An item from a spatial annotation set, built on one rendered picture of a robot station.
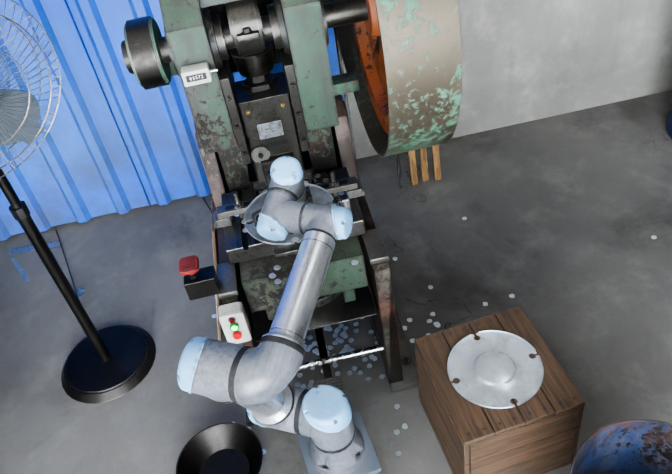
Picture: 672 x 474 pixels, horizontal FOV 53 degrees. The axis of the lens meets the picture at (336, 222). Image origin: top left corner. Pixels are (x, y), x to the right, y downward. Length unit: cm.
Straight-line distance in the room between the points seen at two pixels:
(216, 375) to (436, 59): 84
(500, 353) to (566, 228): 109
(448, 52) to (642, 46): 241
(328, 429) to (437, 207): 173
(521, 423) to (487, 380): 16
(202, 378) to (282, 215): 41
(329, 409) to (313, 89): 84
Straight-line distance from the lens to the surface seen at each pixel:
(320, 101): 188
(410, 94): 161
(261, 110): 193
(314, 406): 173
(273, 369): 135
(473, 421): 207
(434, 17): 155
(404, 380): 254
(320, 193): 214
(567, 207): 326
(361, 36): 222
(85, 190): 360
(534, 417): 209
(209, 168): 241
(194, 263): 205
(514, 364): 218
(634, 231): 318
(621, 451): 208
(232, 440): 253
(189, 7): 178
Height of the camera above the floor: 210
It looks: 41 degrees down
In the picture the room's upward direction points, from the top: 10 degrees counter-clockwise
